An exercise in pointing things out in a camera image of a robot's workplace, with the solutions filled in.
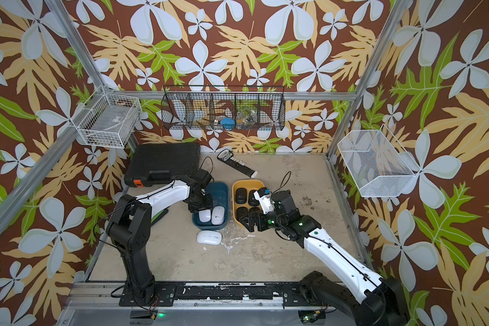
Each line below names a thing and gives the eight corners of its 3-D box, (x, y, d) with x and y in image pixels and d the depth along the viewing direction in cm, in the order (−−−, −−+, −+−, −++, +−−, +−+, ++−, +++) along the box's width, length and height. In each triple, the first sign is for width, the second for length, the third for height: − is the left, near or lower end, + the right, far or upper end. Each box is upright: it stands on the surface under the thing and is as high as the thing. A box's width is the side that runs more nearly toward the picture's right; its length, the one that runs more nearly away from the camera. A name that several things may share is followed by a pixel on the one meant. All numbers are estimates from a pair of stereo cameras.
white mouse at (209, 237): (196, 244, 88) (195, 243, 86) (198, 232, 91) (197, 230, 90) (221, 244, 88) (221, 243, 86) (222, 232, 91) (222, 230, 90)
